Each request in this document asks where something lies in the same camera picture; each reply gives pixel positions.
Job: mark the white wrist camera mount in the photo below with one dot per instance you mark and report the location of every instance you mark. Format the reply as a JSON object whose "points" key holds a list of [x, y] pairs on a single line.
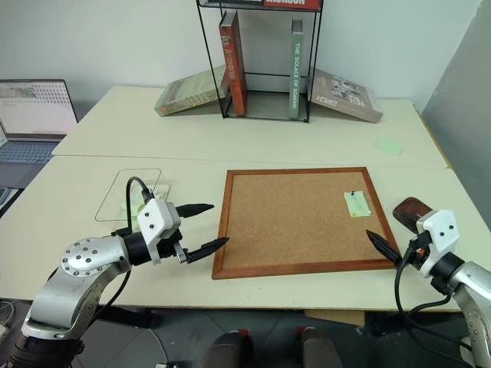
{"points": [[155, 218], [441, 234]]}

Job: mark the grey-green upright book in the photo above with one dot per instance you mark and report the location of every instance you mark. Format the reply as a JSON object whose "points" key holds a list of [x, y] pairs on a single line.
{"points": [[297, 73]]}

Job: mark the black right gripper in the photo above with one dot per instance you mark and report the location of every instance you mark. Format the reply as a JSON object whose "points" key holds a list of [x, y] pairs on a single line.
{"points": [[412, 255]]}

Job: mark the brown translucent case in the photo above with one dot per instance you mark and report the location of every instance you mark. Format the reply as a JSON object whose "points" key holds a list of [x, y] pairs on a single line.
{"points": [[408, 211]]}

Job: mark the dark rounded shape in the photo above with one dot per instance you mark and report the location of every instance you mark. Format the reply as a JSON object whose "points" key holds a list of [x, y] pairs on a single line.
{"points": [[318, 349], [228, 350]]}

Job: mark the pale green paper note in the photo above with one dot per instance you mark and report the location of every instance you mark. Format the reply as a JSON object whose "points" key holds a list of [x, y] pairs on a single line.
{"points": [[358, 205]]}

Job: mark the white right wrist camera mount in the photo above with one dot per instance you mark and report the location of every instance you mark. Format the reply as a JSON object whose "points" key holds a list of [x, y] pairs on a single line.
{"points": [[441, 234]]}

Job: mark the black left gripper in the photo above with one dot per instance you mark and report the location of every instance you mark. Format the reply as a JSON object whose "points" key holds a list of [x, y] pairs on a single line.
{"points": [[169, 247]]}

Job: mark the black flat book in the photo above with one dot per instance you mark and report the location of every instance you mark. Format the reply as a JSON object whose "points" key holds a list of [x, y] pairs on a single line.
{"points": [[234, 2]]}

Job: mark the brown-grey leaning book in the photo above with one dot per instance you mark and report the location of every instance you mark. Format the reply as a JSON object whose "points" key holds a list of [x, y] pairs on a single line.
{"points": [[345, 96]]}

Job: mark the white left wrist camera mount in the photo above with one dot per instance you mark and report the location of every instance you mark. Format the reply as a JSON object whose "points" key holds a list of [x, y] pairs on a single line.
{"points": [[155, 218]]}

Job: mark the grey partition panel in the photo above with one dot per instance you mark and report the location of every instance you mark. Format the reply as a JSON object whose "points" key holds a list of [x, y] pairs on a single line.
{"points": [[464, 96]]}

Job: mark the beige leaning book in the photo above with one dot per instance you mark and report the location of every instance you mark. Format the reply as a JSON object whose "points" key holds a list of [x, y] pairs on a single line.
{"points": [[188, 94]]}

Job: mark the wood-framed cork board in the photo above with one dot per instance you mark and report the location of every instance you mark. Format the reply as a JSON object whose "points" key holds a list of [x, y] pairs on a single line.
{"points": [[291, 222]]}

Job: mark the open grey laptop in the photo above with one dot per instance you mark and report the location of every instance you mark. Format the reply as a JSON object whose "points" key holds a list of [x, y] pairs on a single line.
{"points": [[34, 111]]}

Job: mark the clear acrylic tray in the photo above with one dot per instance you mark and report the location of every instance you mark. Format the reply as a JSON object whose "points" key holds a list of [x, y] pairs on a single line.
{"points": [[115, 199]]}

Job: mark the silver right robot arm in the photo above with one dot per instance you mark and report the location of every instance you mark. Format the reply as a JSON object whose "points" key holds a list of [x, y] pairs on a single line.
{"points": [[473, 291]]}

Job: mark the orange-red upright book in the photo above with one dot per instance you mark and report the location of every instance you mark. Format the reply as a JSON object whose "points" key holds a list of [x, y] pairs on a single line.
{"points": [[234, 65]]}

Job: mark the red book with black lettering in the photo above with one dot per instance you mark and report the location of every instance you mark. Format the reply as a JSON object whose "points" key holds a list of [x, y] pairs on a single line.
{"points": [[291, 3]]}

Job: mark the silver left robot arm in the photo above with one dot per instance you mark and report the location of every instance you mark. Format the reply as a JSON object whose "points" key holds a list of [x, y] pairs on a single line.
{"points": [[76, 276]]}

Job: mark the brown cardboard piece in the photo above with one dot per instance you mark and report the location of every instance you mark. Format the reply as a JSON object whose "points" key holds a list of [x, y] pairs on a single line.
{"points": [[337, 317]]}

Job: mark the green sticky note pad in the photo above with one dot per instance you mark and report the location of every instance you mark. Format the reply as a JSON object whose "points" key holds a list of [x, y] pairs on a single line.
{"points": [[388, 146]]}

